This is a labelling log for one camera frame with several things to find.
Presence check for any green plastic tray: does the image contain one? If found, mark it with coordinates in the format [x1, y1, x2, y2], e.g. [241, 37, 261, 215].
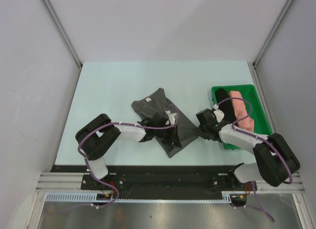
[211, 84, 272, 150]

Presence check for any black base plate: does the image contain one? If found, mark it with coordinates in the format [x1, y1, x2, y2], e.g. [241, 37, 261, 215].
[51, 165, 253, 200]

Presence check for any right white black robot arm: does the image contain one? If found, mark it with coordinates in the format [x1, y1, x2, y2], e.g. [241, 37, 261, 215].
[196, 109, 300, 190]

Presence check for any left aluminium corner post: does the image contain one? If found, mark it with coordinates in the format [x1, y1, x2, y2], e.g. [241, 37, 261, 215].
[37, 0, 83, 68]

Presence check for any right aluminium corner post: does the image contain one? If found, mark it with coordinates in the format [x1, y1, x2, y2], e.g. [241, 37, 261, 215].
[254, 0, 299, 66]

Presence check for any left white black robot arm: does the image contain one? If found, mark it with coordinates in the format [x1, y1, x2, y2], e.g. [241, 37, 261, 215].
[75, 110, 181, 190]

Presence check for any black rolled t shirt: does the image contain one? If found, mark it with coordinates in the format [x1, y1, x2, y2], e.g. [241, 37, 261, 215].
[215, 88, 236, 123]

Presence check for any purple cable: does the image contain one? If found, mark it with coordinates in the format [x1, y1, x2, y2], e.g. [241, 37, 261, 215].
[214, 97, 294, 185]
[78, 104, 180, 183]

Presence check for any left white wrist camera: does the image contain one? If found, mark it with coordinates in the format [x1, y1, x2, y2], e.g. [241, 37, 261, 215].
[165, 110, 178, 125]

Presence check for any aluminium corner post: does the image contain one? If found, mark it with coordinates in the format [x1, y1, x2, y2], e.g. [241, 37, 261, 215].
[37, 0, 83, 68]
[254, 0, 299, 66]

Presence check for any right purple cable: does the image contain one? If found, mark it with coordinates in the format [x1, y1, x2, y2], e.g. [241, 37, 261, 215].
[214, 97, 294, 185]

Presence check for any aluminium frame rail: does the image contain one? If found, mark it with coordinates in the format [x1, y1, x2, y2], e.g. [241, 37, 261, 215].
[36, 173, 83, 192]

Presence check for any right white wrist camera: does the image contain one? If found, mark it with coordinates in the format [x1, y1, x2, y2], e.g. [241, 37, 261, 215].
[212, 104, 225, 122]

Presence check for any pink rolled t shirt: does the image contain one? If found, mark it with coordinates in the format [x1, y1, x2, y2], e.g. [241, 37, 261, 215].
[229, 91, 254, 132]

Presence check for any grey t shirt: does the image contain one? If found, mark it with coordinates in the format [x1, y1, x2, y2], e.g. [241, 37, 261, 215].
[131, 88, 198, 158]

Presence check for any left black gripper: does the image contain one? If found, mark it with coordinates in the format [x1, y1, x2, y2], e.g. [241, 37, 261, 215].
[154, 124, 182, 148]

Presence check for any white slotted cable duct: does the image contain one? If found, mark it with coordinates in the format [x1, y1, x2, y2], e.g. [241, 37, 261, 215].
[46, 192, 112, 203]

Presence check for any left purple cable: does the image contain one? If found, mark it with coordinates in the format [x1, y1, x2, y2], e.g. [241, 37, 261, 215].
[78, 104, 180, 183]

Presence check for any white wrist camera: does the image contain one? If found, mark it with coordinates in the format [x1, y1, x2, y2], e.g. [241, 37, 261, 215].
[165, 110, 178, 125]
[212, 104, 225, 122]

